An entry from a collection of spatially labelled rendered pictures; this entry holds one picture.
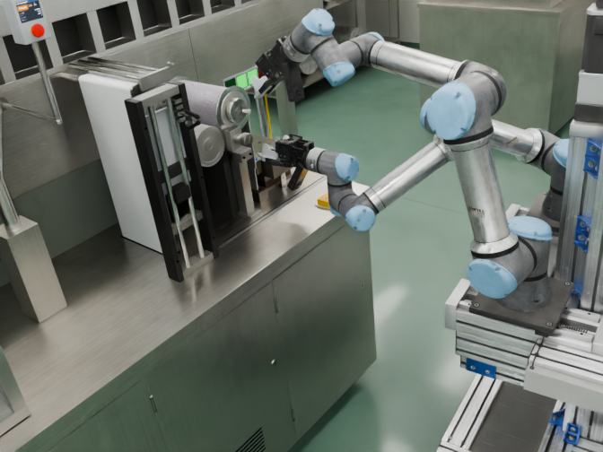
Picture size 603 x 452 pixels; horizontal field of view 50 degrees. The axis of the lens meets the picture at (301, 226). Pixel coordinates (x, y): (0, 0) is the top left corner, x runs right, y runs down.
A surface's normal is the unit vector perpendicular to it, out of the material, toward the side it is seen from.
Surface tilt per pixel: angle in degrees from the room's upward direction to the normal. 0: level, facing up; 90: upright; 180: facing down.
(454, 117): 83
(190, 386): 90
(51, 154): 90
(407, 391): 0
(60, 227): 90
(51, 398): 0
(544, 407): 0
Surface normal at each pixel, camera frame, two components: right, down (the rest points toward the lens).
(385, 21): -0.63, 0.45
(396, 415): -0.11, -0.86
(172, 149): 0.77, 0.25
